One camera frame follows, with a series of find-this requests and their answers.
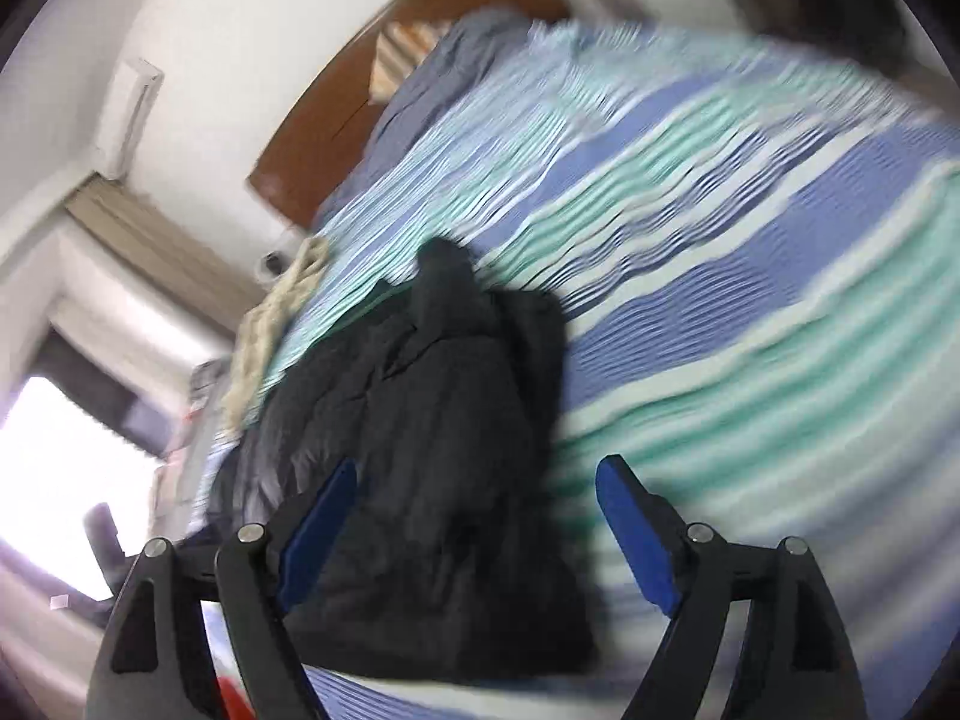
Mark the orange red cloth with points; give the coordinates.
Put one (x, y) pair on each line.
(236, 697)

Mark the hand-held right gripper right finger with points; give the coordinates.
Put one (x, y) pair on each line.
(637, 525)

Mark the blue grey striped quilt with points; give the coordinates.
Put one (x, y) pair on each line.
(427, 97)

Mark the white air conditioner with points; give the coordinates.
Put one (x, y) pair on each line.
(135, 116)

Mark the wooden headboard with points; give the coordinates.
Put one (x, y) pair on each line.
(352, 97)

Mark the small white fan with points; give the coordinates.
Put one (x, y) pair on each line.
(271, 264)

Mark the cream knitted garment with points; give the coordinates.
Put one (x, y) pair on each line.
(274, 322)

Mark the dark hanging coat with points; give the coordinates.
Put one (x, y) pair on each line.
(847, 7)

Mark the black puffer jacket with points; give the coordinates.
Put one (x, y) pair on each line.
(427, 427)

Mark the striped pillow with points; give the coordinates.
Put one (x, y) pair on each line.
(401, 52)

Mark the beige curtain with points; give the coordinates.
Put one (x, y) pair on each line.
(142, 240)

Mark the striped bed sheet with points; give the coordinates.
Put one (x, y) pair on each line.
(712, 277)

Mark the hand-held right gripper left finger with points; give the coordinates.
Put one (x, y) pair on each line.
(319, 521)

